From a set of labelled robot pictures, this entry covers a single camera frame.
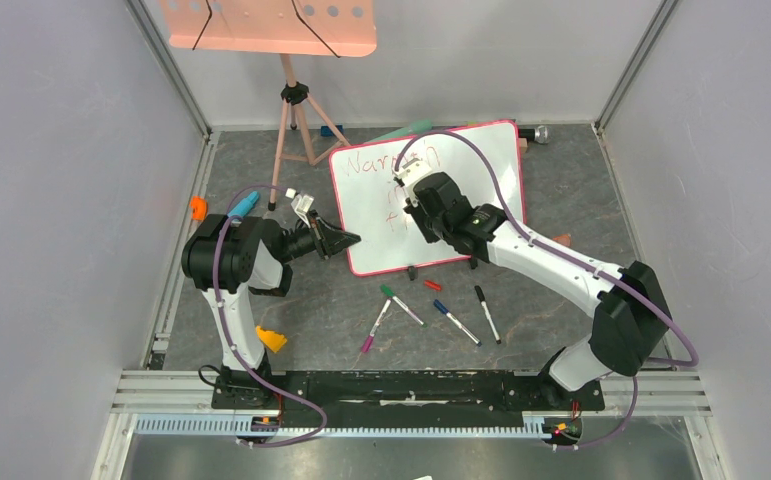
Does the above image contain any blue whiteboard marker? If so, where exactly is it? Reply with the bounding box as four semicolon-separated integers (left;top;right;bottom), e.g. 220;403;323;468
433;299;482;347

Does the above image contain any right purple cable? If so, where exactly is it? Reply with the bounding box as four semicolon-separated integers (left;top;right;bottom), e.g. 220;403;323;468
391;129;700;453

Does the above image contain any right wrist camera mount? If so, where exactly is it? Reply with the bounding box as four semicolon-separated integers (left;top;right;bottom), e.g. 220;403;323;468
394;158;433;205

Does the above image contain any orange toy block at wall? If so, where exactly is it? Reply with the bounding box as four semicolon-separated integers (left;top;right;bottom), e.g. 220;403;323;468
189;196;208;222

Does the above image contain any pink framed whiteboard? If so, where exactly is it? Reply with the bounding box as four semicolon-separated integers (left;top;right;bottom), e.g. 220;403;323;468
329;120;526;276

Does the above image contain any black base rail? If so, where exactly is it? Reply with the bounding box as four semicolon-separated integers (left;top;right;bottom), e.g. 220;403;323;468
211;368;605;429

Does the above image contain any black microphone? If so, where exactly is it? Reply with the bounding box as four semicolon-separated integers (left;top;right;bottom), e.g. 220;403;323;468
517;125;549;145

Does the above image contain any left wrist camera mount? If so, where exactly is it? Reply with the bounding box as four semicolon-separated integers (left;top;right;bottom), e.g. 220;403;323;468
285;188;314;227

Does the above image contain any orange stair toy block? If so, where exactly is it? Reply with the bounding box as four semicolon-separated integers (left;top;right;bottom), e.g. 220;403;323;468
256;326;288;353

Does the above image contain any red marker cap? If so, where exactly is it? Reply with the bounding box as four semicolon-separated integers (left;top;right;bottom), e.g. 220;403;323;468
423;280;443;292

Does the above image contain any orange semicircle toy block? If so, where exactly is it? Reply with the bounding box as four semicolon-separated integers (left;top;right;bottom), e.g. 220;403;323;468
553;234;571;247

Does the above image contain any mint green cylinder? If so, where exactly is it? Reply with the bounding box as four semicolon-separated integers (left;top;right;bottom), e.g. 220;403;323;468
367;119;433;144

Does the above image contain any purple cable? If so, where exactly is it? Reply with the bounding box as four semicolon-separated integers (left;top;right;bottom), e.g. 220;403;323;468
211;184;329;450
391;129;700;453

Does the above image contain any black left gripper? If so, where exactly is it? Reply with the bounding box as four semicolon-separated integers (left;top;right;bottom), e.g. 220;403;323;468
277;209;359;263

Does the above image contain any pink music stand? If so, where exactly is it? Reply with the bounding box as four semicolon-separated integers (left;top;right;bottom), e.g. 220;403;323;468
160;0;377;184

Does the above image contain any green whiteboard marker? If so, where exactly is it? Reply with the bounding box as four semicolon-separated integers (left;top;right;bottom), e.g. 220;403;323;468
380;284;426;327

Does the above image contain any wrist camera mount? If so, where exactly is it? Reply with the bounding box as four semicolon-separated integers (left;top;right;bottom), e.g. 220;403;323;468
394;158;433;205
285;188;314;227

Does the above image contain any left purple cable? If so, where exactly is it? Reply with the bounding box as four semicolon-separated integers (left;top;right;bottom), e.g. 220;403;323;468
211;184;329;450

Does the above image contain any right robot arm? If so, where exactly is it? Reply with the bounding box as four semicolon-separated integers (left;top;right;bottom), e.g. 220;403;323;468
395;167;669;408

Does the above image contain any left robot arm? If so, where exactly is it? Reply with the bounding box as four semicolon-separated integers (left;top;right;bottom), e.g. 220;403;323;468
181;210;361;408

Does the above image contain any black whiteboard marker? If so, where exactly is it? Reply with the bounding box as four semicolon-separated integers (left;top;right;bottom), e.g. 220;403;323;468
474;285;502;345

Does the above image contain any purple whiteboard marker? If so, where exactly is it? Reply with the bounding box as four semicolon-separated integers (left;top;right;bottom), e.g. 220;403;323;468
360;298;392;353

